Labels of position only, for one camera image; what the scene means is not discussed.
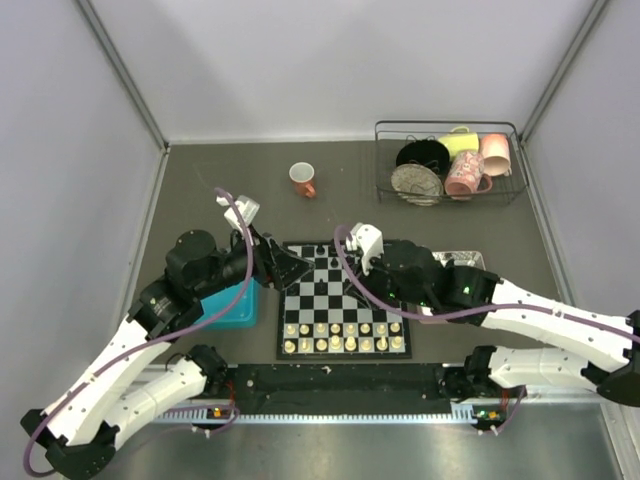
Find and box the yellow mug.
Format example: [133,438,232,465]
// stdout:
[438,126,480,159]

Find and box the orange mug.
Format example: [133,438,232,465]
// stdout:
[288,162,316,199]

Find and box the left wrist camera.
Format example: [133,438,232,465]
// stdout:
[216,195,260,231]

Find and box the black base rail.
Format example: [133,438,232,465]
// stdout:
[227,363,473,415]

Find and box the pink floral mug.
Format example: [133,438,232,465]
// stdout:
[444,150,493,201]

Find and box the blue plastic tray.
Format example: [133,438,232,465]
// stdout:
[197,280,260,330]

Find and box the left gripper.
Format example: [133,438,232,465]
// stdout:
[194,223,315,300]

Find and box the pink marbled cup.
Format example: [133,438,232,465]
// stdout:
[480,133,511,177]

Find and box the purple cable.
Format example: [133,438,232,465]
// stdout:
[22,187,257,475]
[333,224,640,434]

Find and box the black bowl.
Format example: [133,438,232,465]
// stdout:
[395,139,450,175]

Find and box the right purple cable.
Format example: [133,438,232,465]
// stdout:
[333,224,640,434]

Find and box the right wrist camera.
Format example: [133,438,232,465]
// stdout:
[345,223,384,275]

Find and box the pink metal tray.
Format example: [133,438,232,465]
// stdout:
[419,249,485,326]

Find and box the patterned plate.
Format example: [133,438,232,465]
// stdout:
[391,163,443,201]

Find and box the wire dish rack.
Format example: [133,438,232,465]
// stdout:
[375,120,529,206]

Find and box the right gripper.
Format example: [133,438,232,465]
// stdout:
[346,248,433,310]

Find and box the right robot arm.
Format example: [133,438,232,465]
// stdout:
[276,242,639,405]

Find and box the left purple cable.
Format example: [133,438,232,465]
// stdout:
[22,187,257,475]

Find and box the chess board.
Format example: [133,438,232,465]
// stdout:
[276,240,412,360]

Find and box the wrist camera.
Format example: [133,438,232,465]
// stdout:
[216,195,260,231]
[345,223,384,275]

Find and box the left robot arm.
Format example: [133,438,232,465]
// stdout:
[20,228,312,479]

